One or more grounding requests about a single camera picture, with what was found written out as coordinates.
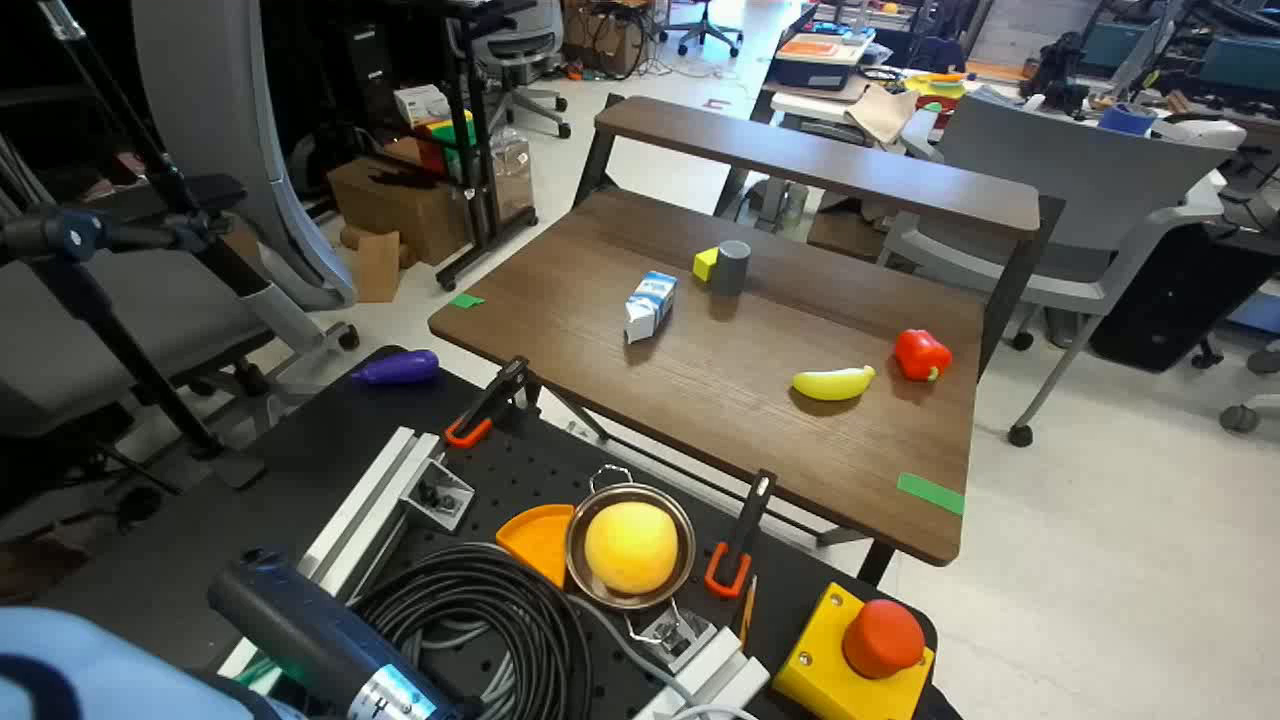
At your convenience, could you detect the dark blue cylinder device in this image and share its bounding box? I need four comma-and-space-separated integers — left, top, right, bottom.
209, 548, 451, 720

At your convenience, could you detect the aluminium extrusion rail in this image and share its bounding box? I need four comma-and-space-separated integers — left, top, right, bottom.
216, 425, 445, 683

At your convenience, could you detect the yellow emergency stop box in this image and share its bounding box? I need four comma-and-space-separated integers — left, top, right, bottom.
773, 578, 939, 720

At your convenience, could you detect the grey curved panel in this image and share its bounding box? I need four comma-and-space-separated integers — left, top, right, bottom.
128, 0, 357, 311

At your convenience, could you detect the black clamp orange handle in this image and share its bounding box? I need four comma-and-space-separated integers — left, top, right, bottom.
700, 467, 780, 602
438, 351, 535, 454

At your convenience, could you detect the metal corner bracket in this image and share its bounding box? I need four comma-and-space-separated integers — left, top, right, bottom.
401, 454, 479, 534
623, 600, 725, 674

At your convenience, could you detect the black camera tripod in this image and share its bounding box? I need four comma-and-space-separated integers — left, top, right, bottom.
0, 0, 292, 464

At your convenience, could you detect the blue white milk carton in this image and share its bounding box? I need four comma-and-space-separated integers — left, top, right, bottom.
621, 267, 683, 348

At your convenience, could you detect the metal bowl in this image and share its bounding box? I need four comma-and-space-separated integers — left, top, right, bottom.
559, 478, 700, 615

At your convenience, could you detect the black cable coil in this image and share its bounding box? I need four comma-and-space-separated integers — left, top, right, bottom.
346, 534, 597, 720

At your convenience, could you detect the grey cylinder block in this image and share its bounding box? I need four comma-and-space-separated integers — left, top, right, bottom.
712, 237, 754, 297

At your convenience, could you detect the grey padded chair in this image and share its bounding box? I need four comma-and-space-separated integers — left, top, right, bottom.
0, 244, 363, 443

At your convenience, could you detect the orange topped black box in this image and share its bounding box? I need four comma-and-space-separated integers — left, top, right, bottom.
773, 29, 877, 96

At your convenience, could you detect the purple eggplant toy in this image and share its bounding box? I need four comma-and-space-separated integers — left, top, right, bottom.
346, 348, 445, 392

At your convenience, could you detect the yellow banana toy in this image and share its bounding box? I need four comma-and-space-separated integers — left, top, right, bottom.
788, 358, 881, 406

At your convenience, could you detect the grey swivel chair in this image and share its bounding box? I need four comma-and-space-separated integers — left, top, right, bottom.
471, 0, 575, 145

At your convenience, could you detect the small cardboard box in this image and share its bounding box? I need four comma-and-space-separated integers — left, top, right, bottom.
337, 225, 413, 309

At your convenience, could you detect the light grey office chair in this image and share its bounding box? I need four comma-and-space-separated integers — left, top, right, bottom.
877, 92, 1253, 451

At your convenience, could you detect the large cardboard box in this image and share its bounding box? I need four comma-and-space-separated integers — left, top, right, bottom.
322, 156, 471, 267

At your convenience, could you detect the brown wooden table shelf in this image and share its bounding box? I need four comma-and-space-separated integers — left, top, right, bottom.
590, 92, 1046, 241

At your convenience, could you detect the orange wedge plate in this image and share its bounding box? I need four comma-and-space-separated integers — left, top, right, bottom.
493, 500, 583, 593

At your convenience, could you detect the black metal rack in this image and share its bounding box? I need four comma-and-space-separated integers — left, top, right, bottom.
431, 0, 545, 290

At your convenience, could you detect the short aluminium rail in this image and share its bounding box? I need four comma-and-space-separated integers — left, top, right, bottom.
635, 623, 775, 720

